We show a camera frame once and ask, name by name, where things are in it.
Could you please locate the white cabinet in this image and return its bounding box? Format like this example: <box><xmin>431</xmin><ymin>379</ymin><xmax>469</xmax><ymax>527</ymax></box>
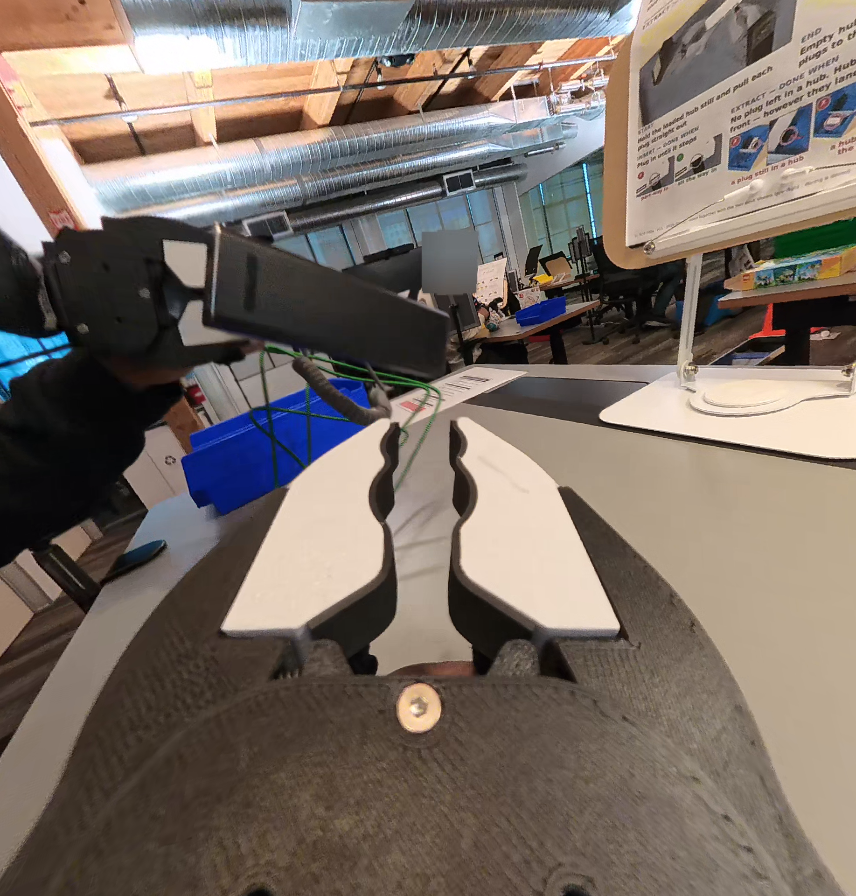
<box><xmin>123</xmin><ymin>420</ymin><xmax>215</xmax><ymax>522</ymax></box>

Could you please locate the blue bin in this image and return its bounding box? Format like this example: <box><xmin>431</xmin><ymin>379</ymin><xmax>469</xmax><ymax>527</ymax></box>
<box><xmin>515</xmin><ymin>295</ymin><xmax>569</xmax><ymax>327</ymax></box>
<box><xmin>181</xmin><ymin>378</ymin><xmax>373</xmax><ymax>517</ymax></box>

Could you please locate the colourful toy brick box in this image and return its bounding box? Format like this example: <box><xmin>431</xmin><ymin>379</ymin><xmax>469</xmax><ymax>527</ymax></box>
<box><xmin>723</xmin><ymin>240</ymin><xmax>856</xmax><ymax>293</ymax></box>

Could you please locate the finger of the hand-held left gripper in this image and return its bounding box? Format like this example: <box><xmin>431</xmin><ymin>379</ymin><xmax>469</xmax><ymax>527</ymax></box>
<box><xmin>162</xmin><ymin>238</ymin><xmax>213</xmax><ymax>289</ymax></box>
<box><xmin>178</xmin><ymin>300</ymin><xmax>250</xmax><ymax>349</ymax></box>

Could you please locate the paper sheet red label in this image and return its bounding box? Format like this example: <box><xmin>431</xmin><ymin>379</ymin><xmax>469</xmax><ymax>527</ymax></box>
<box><xmin>389</xmin><ymin>364</ymin><xmax>528</xmax><ymax>424</ymax></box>

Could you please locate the person's left hand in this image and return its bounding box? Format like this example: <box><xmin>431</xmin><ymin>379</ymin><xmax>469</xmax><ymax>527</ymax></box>
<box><xmin>106</xmin><ymin>342</ymin><xmax>264</xmax><ymax>387</ymax></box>

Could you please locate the black monitor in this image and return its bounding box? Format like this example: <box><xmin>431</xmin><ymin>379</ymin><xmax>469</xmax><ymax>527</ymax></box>
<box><xmin>344</xmin><ymin>245</ymin><xmax>429</xmax><ymax>298</ymax></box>

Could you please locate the orange cone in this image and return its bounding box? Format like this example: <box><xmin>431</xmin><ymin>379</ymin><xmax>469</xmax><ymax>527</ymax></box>
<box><xmin>750</xmin><ymin>302</ymin><xmax>824</xmax><ymax>343</ymax></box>

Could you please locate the clear acrylic clip bar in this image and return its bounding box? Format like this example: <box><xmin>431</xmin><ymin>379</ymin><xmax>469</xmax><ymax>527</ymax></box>
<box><xmin>641</xmin><ymin>162</ymin><xmax>856</xmax><ymax>259</ymax></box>

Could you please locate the black USB hub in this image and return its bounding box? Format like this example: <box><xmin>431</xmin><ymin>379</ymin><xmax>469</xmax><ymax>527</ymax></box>
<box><xmin>202</xmin><ymin>225</ymin><xmax>452</xmax><ymax>382</ymax></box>

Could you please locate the instruction sheet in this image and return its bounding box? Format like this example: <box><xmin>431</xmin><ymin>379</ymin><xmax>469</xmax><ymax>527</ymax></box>
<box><xmin>624</xmin><ymin>0</ymin><xmax>856</xmax><ymax>249</ymax></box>

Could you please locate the person's left forearm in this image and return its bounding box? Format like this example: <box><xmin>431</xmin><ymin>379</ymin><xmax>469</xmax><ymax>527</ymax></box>
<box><xmin>0</xmin><ymin>350</ymin><xmax>185</xmax><ymax>576</ymax></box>

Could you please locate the wooden column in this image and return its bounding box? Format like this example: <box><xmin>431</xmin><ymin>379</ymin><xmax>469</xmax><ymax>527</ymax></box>
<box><xmin>0</xmin><ymin>55</ymin><xmax>87</xmax><ymax>238</ymax></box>

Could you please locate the green box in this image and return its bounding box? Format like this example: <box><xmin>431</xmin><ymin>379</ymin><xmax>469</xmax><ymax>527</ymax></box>
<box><xmin>767</xmin><ymin>218</ymin><xmax>856</xmax><ymax>259</ymax></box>

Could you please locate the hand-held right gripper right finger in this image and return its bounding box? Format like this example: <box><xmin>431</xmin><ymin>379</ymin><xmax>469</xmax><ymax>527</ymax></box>
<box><xmin>449</xmin><ymin>417</ymin><xmax>622</xmax><ymax>659</ymax></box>

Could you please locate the green braided cable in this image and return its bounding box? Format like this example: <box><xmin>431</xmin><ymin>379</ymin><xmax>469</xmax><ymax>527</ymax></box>
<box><xmin>249</xmin><ymin>346</ymin><xmax>444</xmax><ymax>492</ymax></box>

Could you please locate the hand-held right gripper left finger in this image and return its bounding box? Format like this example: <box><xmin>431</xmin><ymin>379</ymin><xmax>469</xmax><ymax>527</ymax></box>
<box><xmin>221</xmin><ymin>419</ymin><xmax>401</xmax><ymax>659</ymax></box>

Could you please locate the silver ventilation duct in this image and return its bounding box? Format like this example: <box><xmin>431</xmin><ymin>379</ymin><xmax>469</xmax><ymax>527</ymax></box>
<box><xmin>120</xmin><ymin>0</ymin><xmax>642</xmax><ymax>69</ymax></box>
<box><xmin>81</xmin><ymin>94</ymin><xmax>583</xmax><ymax>226</ymax></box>

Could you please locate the grey cable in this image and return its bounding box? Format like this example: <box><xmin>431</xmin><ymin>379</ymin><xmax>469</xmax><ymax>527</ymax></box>
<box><xmin>291</xmin><ymin>353</ymin><xmax>395</xmax><ymax>429</ymax></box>

